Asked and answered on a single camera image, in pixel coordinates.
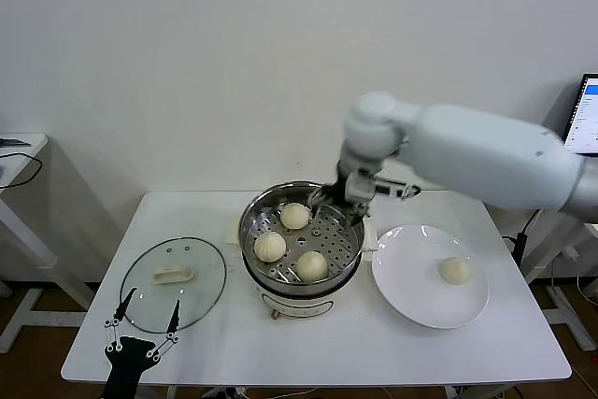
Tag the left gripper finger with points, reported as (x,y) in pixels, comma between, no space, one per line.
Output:
(174,322)
(122,310)

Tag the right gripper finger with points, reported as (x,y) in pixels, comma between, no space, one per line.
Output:
(317,196)
(360,213)

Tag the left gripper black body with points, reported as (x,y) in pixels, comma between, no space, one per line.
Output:
(126,361)

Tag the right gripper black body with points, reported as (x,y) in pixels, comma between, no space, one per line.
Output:
(337,189)

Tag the white steamed baozi bun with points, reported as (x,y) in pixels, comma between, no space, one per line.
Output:
(270,247)
(312,266)
(453,270)
(295,216)

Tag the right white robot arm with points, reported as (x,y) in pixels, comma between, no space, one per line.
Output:
(467,151)

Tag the stainless steel steamer basket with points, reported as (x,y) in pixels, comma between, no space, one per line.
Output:
(336,245)

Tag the white round plate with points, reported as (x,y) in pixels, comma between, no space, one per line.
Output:
(411,277)

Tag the white side table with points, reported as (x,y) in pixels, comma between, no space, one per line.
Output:
(18,170)
(565,315)

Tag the flat black device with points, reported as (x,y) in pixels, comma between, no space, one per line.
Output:
(14,141)

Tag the white charger plug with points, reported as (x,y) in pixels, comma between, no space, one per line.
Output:
(571,252)

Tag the grey open laptop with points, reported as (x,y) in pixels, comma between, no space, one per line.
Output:
(586,114)

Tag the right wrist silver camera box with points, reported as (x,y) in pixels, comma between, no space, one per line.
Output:
(360,186)

